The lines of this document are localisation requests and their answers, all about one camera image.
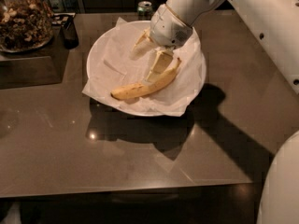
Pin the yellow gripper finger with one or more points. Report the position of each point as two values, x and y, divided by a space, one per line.
157 74
142 45

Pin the glass jar of nuts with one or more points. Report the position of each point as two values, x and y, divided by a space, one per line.
24 25

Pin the yellow banana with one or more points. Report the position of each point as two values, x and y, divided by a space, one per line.
140 89

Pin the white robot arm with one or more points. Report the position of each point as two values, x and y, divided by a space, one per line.
275 24

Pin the green aluminium can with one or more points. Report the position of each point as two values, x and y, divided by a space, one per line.
144 8

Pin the white paper liner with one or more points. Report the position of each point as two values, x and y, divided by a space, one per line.
121 66

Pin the small black box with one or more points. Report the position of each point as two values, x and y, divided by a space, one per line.
69 32

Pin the white rounded gripper body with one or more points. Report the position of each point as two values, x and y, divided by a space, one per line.
168 27

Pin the dark wooden tray stand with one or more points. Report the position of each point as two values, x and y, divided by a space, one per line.
37 67

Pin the white bowl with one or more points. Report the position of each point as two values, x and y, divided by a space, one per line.
96 59

